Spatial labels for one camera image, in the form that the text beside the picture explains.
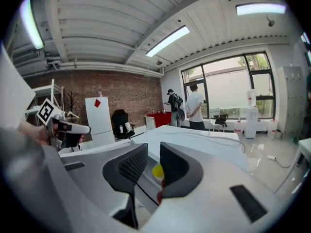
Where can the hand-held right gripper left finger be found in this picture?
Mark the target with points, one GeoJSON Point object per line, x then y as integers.
{"type": "Point", "coordinates": [126, 170]}

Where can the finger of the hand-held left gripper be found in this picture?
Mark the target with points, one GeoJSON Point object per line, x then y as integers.
{"type": "Point", "coordinates": [73, 139]}

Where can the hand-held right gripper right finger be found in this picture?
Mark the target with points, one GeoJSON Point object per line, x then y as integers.
{"type": "Point", "coordinates": [181, 173]}

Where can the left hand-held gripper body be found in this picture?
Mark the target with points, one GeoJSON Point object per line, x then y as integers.
{"type": "Point", "coordinates": [52, 120]}

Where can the yellow corn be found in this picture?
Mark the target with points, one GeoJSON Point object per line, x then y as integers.
{"type": "Point", "coordinates": [158, 171]}

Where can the person's left forearm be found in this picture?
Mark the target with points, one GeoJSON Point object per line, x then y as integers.
{"type": "Point", "coordinates": [31, 132]}

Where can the white metal shelf rack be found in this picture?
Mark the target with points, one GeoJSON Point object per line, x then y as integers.
{"type": "Point", "coordinates": [52, 91]}

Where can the dark wooden coat rack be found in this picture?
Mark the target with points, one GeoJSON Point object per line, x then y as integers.
{"type": "Point", "coordinates": [71, 98]}

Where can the small red object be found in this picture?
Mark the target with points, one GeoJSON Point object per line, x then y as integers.
{"type": "Point", "coordinates": [160, 196]}

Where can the white refrigerator with red sticker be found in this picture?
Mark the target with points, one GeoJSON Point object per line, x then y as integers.
{"type": "Point", "coordinates": [99, 122]}

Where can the black office chair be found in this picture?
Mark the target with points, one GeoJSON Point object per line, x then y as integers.
{"type": "Point", "coordinates": [121, 125]}

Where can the large white panel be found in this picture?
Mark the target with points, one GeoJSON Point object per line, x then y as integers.
{"type": "Point", "coordinates": [13, 93]}

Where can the red cabinet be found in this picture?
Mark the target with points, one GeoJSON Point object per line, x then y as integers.
{"type": "Point", "coordinates": [161, 119]}

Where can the black bag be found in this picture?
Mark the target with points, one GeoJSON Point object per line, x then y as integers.
{"type": "Point", "coordinates": [221, 120]}

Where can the white chair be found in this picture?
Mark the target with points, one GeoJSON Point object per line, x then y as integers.
{"type": "Point", "coordinates": [213, 113]}

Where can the clear water jug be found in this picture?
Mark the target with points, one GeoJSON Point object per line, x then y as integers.
{"type": "Point", "coordinates": [272, 130]}
{"type": "Point", "coordinates": [238, 127]}

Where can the white water dispenser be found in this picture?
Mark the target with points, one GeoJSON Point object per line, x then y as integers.
{"type": "Point", "coordinates": [251, 125]}

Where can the large black-framed window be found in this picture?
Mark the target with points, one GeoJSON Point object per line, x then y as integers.
{"type": "Point", "coordinates": [228, 91]}

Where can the long ceiling light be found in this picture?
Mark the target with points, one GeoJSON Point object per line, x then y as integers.
{"type": "Point", "coordinates": [31, 23]}
{"type": "Point", "coordinates": [260, 8]}
{"type": "Point", "coordinates": [167, 41]}

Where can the clear water dispenser bottle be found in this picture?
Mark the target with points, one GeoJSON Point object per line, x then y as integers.
{"type": "Point", "coordinates": [252, 98]}

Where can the small white side table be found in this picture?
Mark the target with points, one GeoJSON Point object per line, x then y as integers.
{"type": "Point", "coordinates": [305, 147]}

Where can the grey metal locker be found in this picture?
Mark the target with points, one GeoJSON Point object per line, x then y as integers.
{"type": "Point", "coordinates": [292, 101]}

